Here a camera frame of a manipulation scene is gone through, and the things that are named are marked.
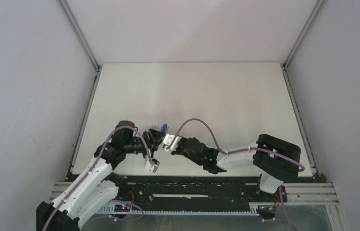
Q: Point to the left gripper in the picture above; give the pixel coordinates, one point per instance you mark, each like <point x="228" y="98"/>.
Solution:
<point x="155" y="138"/>

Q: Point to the blue tagged key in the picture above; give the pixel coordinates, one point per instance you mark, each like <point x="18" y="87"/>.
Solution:
<point x="164" y="127"/>

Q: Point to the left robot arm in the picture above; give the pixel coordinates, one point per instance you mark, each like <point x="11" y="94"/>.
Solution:
<point x="93" y="188"/>

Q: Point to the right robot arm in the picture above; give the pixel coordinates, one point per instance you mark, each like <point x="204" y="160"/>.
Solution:
<point x="278" y="159"/>

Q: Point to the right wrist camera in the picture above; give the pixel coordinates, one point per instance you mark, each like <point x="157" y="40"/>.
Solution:
<point x="170" y="142"/>

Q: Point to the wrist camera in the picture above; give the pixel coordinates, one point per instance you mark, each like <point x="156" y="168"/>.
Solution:
<point x="151" y="166"/>
<point x="170" y="142"/>

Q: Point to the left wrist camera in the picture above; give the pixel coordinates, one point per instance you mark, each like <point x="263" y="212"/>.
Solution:
<point x="151" y="166"/>

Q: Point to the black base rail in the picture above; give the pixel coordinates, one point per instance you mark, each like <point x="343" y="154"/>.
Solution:
<point x="170" y="194"/>

